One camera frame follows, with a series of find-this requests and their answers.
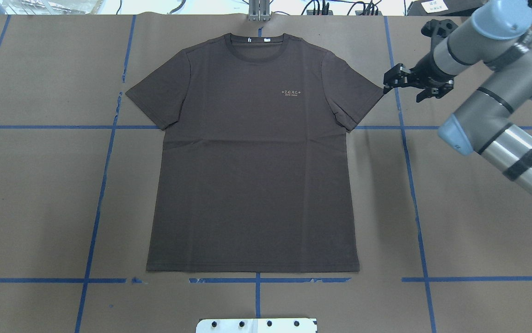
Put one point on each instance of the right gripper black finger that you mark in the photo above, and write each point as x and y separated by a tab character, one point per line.
430	93
396	77

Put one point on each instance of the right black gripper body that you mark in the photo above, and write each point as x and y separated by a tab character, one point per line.
426	69

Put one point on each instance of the dark brown t-shirt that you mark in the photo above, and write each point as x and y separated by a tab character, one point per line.
254	174

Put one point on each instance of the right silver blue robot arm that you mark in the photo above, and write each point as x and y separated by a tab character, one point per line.
499	35

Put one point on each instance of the black box with label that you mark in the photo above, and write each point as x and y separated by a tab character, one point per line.
455	8

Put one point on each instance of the black orange connector strip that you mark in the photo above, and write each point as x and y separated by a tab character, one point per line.
342	8

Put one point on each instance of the clear plastic bag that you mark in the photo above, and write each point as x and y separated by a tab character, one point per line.
51	7

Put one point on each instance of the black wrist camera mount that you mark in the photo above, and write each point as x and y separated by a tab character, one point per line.
438	30

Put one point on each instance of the aluminium frame post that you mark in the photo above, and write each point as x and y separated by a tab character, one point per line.
259	10

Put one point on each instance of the white pedestal column base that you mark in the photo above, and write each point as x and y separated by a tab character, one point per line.
258	325

